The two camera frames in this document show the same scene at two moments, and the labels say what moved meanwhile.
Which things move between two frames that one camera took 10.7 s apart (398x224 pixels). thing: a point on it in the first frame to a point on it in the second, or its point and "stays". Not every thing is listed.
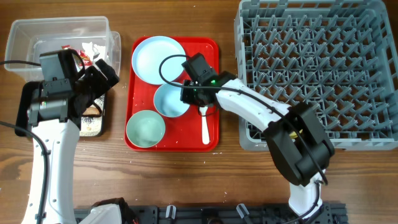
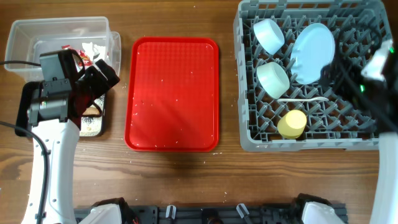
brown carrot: [92, 110] stays
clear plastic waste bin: [29, 38] stays
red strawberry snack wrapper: [86, 61] stays
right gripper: [185, 98] to [339, 81]
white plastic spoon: [206, 137] to [318, 99]
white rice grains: [92, 126] stays
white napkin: [91, 50] stays
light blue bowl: [166, 99] to [268, 36]
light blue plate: [150, 52] to [313, 49]
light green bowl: [145, 129] to [272, 79]
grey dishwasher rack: [341, 56] stays
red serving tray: [156, 119] stays
